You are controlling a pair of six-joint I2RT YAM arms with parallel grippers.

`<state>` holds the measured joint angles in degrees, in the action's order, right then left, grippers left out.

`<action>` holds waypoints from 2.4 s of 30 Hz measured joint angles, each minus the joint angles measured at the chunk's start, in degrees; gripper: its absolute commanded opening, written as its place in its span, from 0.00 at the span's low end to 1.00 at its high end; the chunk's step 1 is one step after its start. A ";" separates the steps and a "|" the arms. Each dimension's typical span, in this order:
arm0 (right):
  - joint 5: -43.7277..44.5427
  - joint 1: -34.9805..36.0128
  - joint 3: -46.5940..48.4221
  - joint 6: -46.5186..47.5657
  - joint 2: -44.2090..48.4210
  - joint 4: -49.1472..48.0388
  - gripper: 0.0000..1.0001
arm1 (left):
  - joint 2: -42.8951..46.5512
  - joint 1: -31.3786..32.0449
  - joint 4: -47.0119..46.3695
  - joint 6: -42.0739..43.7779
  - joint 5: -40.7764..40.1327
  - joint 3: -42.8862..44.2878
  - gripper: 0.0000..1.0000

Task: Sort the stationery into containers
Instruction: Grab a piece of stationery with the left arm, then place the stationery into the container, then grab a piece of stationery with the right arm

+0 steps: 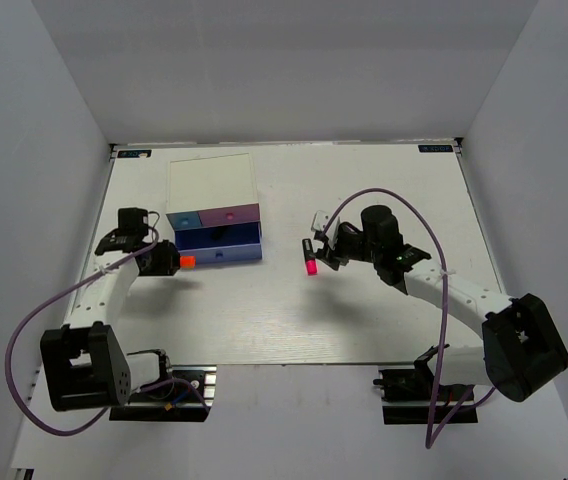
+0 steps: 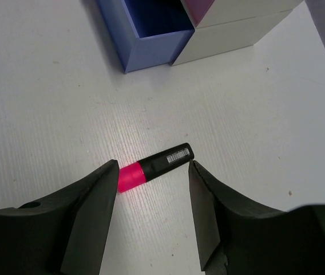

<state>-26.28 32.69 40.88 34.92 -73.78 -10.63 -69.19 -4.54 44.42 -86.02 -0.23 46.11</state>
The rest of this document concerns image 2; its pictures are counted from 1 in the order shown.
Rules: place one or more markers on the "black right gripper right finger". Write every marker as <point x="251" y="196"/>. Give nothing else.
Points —
<point x="237" y="235"/>

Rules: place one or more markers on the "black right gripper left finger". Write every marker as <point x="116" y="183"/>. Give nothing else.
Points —
<point x="64" y="232"/>

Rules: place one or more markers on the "pink cap black highlighter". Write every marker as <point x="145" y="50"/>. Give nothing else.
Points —
<point x="152" y="167"/>

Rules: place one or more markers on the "purple blue drawer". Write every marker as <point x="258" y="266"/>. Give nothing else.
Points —
<point x="146" y="33"/>

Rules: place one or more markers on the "pink drawer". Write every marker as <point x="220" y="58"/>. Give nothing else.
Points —
<point x="197" y="9"/>

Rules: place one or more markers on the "white drawer cabinet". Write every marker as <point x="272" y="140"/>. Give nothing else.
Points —
<point x="234" y="24"/>

